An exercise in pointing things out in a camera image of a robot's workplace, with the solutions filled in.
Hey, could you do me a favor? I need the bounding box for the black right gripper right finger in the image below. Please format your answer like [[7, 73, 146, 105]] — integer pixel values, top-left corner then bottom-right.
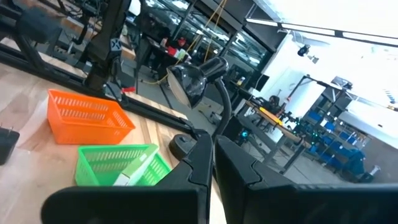
[[214, 134, 294, 224]]

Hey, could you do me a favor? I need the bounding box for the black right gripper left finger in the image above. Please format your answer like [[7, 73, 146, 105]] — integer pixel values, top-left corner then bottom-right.
[[155, 133, 214, 224]]

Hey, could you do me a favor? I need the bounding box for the blue bin storage rack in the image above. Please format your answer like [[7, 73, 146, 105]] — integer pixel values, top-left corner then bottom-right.
[[303, 86, 368, 182]]

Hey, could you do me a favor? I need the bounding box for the wooden background workbench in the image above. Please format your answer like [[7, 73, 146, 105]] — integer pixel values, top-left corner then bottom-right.
[[244, 99, 312, 175]]

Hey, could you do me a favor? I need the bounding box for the green and white box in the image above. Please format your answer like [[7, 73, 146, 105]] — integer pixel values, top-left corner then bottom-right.
[[113, 143, 160, 187]]

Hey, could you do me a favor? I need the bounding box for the black desk lamp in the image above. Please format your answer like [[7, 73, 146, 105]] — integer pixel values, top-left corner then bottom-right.
[[166, 56, 234, 161]]

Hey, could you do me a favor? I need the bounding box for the black computer monitor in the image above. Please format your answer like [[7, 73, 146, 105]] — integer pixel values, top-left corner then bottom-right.
[[252, 73, 271, 93]]

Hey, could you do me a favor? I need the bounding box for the white round pillar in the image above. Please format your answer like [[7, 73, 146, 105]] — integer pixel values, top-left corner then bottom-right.
[[264, 46, 325, 125]]

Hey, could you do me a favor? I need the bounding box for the green plastic basket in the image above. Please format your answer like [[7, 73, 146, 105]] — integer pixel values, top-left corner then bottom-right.
[[74, 143, 172, 187]]

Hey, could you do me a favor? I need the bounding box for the orange plastic basket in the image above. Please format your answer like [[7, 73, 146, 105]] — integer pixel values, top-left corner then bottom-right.
[[46, 89, 136, 146]]

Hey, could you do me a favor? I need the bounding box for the black ceiling spotlight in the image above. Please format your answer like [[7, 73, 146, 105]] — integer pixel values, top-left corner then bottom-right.
[[297, 44, 312, 58]]

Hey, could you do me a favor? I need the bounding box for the overhead LED light bar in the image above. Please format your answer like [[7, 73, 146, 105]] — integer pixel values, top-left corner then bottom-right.
[[245, 17, 398, 49]]

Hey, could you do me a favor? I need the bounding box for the black power adapter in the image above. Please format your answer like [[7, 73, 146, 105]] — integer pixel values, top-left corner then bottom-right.
[[0, 125, 21, 167]]

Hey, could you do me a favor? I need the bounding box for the black rig frame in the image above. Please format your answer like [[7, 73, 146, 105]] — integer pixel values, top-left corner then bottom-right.
[[0, 0, 200, 135]]

